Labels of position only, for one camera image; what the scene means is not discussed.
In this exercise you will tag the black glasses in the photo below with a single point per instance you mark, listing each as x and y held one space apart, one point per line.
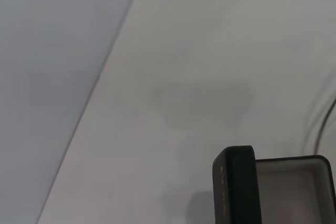
322 125

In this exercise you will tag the black glasses case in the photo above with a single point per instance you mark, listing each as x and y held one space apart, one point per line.
236 187

